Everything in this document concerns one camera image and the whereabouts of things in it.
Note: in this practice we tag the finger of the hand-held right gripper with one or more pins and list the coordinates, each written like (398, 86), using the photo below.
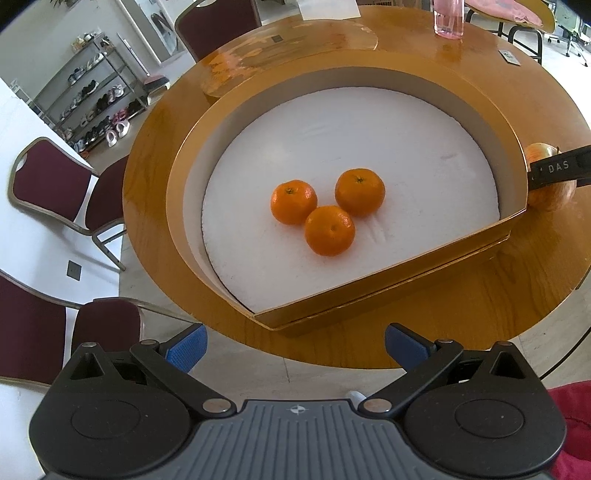
(561, 168)

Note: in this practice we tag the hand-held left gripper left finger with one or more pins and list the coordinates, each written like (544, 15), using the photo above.
(187, 350)

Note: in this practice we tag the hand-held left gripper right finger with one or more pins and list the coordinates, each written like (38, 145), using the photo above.
(406, 350)

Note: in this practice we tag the red yellow apple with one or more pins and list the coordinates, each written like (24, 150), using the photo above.
(551, 198)

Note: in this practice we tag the gold gift box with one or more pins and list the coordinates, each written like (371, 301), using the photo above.
(369, 286)

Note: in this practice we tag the orange mandarin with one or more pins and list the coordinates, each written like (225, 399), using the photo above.
(329, 230)
(360, 192)
(294, 202)

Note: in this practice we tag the round wooden desktop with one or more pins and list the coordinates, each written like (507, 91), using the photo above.
(531, 286)

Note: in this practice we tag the floor outlet plate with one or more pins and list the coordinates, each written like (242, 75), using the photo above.
(75, 270)

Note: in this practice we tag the green office chair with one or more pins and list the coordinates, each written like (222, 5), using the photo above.
(572, 23)

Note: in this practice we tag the yellow chair with cushion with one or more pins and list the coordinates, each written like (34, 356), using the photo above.
(551, 14)

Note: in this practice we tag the maroon banquet chair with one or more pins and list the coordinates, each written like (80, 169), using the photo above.
(51, 184)
(217, 27)
(32, 332)

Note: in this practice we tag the pink cloth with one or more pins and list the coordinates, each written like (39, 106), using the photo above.
(508, 8)

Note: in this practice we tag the person's red clothing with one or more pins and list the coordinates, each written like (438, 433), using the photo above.
(575, 429)

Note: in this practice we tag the pink water bottle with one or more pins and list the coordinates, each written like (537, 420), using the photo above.
(448, 18)

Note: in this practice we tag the metal shoe rack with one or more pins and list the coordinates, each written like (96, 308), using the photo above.
(92, 97)

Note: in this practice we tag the white paper sheet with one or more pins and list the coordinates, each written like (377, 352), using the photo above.
(330, 8)

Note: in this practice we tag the gold box lid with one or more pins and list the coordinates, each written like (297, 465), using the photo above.
(300, 41)

